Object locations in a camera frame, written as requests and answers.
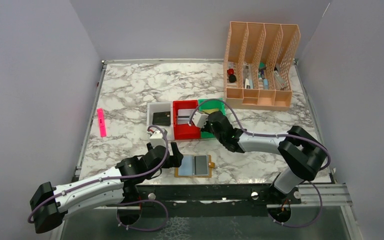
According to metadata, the green plastic bin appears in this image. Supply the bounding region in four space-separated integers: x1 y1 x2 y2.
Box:
198 100 226 139

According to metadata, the dark grey card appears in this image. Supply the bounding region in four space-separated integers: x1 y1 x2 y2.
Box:
194 155 209 176

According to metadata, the red plastic bin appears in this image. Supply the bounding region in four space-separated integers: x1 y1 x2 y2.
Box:
172 99 201 140

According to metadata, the yellow-brown card holder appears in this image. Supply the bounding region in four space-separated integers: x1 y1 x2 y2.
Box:
174 155 216 178

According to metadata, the white plastic bin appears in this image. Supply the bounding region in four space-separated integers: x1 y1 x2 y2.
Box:
146 101 175 141

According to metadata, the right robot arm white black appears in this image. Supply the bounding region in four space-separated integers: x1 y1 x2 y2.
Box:
192 111 330 196

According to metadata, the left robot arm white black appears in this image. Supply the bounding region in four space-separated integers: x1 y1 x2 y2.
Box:
27 142 184 234

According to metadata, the gold card with stripe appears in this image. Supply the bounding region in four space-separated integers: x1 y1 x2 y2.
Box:
202 108 219 115

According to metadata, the white cards stack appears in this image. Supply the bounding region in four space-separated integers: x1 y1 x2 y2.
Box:
176 108 195 125

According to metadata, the black card in white bin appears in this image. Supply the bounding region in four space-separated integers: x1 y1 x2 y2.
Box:
152 111 172 127

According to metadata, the red and black stamp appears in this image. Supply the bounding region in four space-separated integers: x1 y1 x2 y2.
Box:
226 68 237 83

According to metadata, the pink highlighter marker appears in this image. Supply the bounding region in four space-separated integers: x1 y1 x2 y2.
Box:
96 108 107 138

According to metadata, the peach plastic desk organizer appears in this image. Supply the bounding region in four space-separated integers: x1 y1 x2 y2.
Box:
223 21 301 111

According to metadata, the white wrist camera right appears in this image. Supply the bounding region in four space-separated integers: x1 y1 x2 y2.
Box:
191 111 209 129

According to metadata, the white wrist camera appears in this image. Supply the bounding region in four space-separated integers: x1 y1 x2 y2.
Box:
149 130 166 148
191 111 209 129

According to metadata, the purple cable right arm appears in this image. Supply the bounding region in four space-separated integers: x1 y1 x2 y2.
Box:
187 98 332 171

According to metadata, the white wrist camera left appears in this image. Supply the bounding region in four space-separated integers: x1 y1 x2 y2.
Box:
149 130 166 148

